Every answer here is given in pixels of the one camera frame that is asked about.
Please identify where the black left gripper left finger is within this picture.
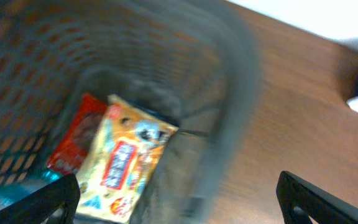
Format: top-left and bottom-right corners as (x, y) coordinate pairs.
(0, 174), (80, 224)

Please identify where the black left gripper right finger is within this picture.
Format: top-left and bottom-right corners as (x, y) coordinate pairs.
(276, 171), (358, 224)

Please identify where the teal blue bottle pouch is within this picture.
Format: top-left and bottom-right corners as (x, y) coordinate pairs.
(0, 170), (62, 210)

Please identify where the red snack bag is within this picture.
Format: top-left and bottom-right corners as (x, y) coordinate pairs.
(47, 93), (108, 175)

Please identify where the yellow wet wipes pack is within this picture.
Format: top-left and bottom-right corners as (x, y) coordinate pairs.
(76, 95), (178, 223)

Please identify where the grey plastic basket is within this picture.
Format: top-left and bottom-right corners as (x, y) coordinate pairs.
(0, 0), (261, 223)

